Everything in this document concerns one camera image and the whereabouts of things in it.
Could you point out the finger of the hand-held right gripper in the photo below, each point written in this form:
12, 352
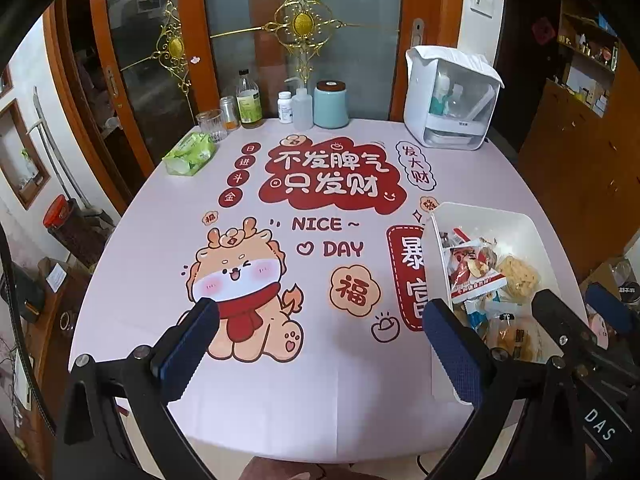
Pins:
610, 310
562, 320

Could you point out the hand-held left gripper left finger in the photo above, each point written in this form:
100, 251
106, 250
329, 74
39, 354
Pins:
187, 355

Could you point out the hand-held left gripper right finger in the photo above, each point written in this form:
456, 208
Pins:
455, 355

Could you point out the white blue snack packet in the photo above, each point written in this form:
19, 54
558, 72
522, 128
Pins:
477, 310

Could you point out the large bread packet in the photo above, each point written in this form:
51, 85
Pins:
505, 335

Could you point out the yellow rice cracker packet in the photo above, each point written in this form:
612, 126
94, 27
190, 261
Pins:
520, 275

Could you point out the red white snack packet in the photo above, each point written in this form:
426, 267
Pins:
470, 275

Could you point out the white plastic bin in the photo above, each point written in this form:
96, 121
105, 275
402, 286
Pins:
500, 230

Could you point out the red label cookie packet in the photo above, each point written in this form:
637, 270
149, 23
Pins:
456, 236

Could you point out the cardboard box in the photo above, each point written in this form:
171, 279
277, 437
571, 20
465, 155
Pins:
625, 280

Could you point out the wooden cabinet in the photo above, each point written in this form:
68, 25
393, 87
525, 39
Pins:
575, 170

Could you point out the red lidded jar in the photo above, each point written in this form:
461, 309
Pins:
65, 230

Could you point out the green tissue pack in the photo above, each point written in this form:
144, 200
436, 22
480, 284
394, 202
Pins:
190, 155

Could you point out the clear glass cup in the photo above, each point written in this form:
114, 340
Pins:
211, 127

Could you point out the small clear bottle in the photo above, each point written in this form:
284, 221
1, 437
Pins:
457, 101

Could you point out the metal pole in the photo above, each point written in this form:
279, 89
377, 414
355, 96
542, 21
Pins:
57, 150

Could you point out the small glass jar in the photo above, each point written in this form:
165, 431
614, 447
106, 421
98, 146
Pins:
229, 115

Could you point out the green label glass bottle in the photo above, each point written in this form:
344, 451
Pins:
250, 107

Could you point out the white teal bottle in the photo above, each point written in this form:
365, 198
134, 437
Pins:
442, 94

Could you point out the white pill bottle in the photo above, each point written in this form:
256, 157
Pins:
285, 109

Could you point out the clear squeeze bottle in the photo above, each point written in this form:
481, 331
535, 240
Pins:
302, 112

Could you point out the wooden framed glass door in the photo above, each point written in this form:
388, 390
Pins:
360, 70
135, 90

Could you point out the light blue canister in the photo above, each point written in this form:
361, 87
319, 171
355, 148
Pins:
331, 107

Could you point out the white countertop cabinet appliance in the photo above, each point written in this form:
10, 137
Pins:
440, 60

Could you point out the gold door ornament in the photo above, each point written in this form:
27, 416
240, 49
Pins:
302, 22
175, 47

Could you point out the wooden wall niche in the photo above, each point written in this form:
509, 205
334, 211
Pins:
22, 160

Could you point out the wooden wall shelf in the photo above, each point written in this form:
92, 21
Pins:
590, 50

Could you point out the red paper wall decoration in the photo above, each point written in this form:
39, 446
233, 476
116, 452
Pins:
542, 30

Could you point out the white wall switch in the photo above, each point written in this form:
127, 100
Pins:
483, 2

